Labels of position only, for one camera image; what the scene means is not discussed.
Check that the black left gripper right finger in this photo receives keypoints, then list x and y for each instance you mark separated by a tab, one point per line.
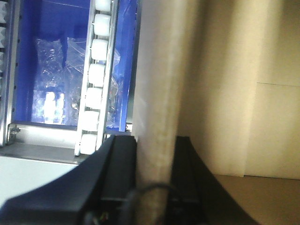
205	200

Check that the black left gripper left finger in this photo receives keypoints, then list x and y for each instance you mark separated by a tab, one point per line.
91	193

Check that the brown cardboard EcoFlow box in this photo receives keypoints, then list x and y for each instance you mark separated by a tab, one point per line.
225	73

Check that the clear plastic bag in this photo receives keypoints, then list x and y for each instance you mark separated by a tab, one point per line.
58	82

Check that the blue bin with plastic bags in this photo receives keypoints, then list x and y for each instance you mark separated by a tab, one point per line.
57	20

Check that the white roller track rail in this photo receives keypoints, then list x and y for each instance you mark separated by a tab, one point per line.
98	66

